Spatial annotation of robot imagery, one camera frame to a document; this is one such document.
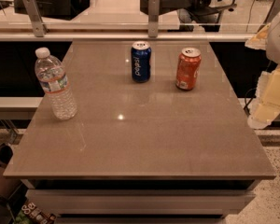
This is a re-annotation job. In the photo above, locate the metal rail bracket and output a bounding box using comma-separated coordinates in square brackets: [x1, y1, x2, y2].
[22, 0, 48, 37]
[263, 0, 280, 34]
[148, 0, 160, 37]

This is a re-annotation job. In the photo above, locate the black cable at right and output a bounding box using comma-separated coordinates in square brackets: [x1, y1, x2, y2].
[243, 87, 258, 117]

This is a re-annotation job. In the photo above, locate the clear plastic water bottle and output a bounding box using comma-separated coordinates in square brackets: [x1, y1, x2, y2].
[35, 48, 77, 120]

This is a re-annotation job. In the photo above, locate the brown bin with hole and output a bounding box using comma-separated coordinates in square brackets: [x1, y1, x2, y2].
[0, 143, 21, 199]

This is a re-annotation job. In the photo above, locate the red coke can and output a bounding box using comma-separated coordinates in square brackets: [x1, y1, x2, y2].
[175, 47, 202, 91]

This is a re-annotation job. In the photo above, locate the middle metal rail bracket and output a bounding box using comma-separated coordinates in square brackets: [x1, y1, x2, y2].
[148, 0, 160, 37]

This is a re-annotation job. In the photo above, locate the blue pepsi can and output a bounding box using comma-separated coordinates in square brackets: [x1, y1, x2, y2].
[131, 41, 151, 83]

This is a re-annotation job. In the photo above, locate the black office chair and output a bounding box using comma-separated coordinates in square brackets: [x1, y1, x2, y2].
[140, 0, 236, 32]

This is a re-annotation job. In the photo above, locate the left metal rail bracket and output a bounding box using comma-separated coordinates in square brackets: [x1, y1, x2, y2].
[22, 0, 48, 37]

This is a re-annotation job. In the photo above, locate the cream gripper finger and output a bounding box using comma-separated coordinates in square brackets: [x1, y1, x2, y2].
[247, 65, 280, 130]
[245, 24, 270, 50]

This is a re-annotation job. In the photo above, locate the colourful snack bag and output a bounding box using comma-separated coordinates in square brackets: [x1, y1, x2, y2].
[13, 201, 56, 224]

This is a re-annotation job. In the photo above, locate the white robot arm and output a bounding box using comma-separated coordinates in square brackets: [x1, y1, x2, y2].
[245, 12, 280, 130]

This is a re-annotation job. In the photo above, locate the right metal rail bracket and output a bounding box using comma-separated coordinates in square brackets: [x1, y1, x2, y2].
[263, 0, 280, 34]

